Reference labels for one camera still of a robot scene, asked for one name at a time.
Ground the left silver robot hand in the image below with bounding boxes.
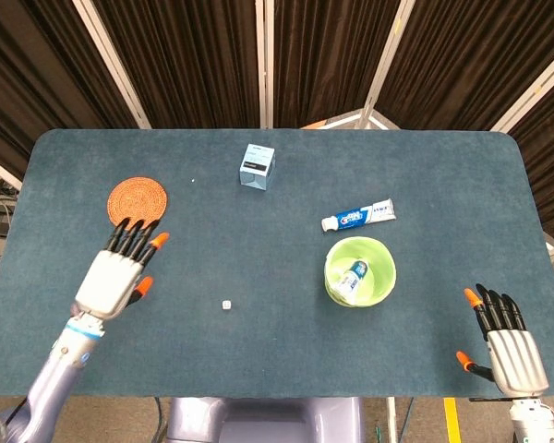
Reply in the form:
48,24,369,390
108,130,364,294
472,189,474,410
73,218,171,320

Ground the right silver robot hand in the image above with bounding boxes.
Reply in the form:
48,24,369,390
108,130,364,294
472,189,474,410
455,283,550,398

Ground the orange woven round coaster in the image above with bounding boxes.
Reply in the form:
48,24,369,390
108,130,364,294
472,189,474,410
107,175,169,228

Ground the white metal table leg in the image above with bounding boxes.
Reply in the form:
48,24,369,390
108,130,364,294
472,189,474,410
386,396,399,443

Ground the green translucent plastic bucket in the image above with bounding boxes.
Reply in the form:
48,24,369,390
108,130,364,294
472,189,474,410
323,235,397,307

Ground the blue felt table mat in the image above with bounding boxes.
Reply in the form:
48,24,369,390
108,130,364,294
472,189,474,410
0,127,554,399

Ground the small toothpaste tube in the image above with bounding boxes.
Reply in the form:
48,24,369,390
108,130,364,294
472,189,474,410
330,258,370,305

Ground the light blue cardboard box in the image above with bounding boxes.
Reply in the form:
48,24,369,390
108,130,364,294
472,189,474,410
238,143,277,192

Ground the grey robot torso base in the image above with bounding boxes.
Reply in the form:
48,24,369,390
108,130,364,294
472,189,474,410
165,396,364,443

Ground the large white toothpaste tube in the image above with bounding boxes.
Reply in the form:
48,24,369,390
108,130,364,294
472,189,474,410
320,198,396,233

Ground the black cable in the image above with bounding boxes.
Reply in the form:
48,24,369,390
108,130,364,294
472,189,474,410
152,397,166,437

